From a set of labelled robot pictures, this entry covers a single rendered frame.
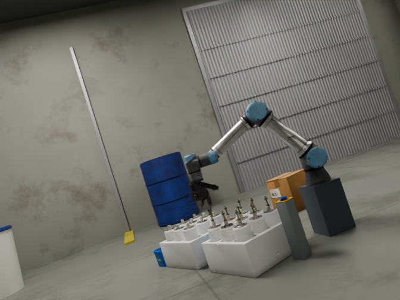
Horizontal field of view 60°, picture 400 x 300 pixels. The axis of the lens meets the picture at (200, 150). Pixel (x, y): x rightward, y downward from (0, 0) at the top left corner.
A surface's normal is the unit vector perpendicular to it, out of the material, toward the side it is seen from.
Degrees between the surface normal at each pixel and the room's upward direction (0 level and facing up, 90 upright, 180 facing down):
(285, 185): 90
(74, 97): 90
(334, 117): 90
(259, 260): 90
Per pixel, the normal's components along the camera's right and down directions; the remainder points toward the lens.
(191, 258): -0.75, 0.22
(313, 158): 0.00, 0.08
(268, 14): 0.21, -0.10
